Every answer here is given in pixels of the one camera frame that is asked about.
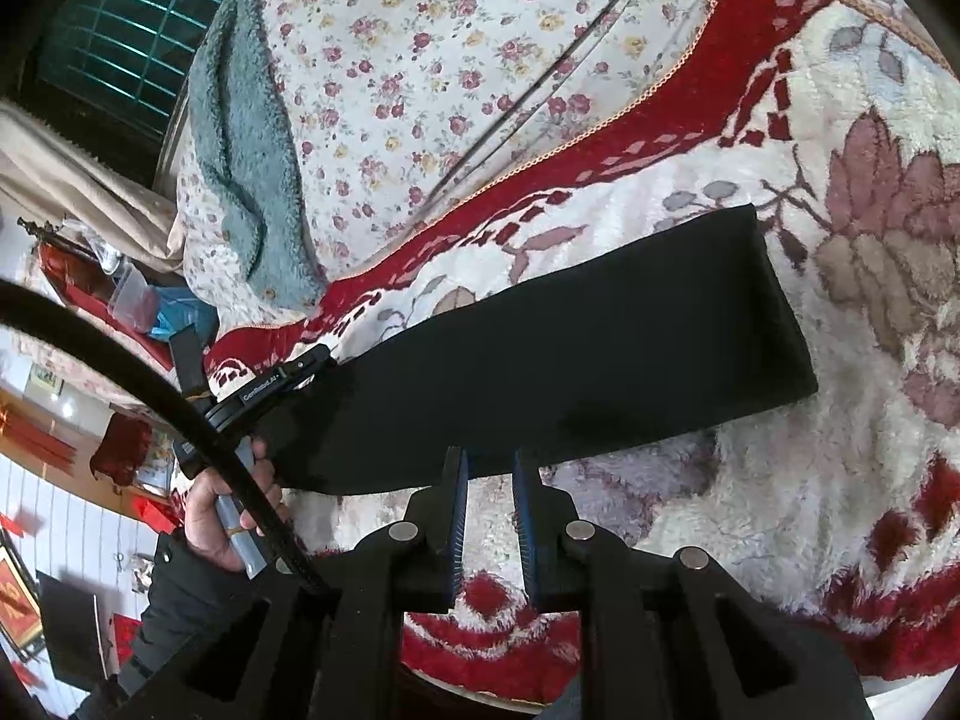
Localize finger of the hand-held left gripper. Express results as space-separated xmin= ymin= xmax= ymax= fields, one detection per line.
xmin=279 ymin=343 xmax=338 ymax=391

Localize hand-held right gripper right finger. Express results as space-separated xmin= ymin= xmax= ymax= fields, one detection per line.
xmin=512 ymin=450 xmax=877 ymax=720

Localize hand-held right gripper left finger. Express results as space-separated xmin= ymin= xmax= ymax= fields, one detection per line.
xmin=139 ymin=446 xmax=473 ymax=720

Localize black pants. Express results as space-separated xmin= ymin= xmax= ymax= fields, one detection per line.
xmin=251 ymin=202 xmax=818 ymax=497

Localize person's left forearm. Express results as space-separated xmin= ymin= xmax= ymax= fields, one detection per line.
xmin=71 ymin=529 xmax=267 ymax=720

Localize person's left hand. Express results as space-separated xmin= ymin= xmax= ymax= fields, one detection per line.
xmin=184 ymin=439 xmax=290 ymax=571

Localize clear plastic container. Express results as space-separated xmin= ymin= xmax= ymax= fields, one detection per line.
xmin=107 ymin=261 xmax=162 ymax=332

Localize teal fluffy garment with buttons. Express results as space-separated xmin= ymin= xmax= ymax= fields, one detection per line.
xmin=187 ymin=0 xmax=329 ymax=312

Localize red and white floral blanket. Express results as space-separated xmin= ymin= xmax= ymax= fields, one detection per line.
xmin=171 ymin=0 xmax=960 ymax=707

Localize beige cloth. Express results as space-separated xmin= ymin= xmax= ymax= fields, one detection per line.
xmin=0 ymin=100 xmax=188 ymax=277

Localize black screen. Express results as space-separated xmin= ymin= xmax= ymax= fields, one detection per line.
xmin=36 ymin=570 xmax=104 ymax=682

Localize floral print bed sheet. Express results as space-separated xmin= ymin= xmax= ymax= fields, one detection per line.
xmin=176 ymin=0 xmax=725 ymax=297

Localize green grid window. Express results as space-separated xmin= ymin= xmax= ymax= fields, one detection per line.
xmin=41 ymin=0 xmax=248 ymax=158

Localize white bed base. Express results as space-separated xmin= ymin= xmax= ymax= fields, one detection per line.
xmin=862 ymin=676 xmax=960 ymax=720

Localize black cable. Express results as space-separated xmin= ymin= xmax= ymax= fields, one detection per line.
xmin=0 ymin=279 xmax=332 ymax=595

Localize thin dark cord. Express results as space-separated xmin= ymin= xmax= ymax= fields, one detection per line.
xmin=416 ymin=0 xmax=661 ymax=222

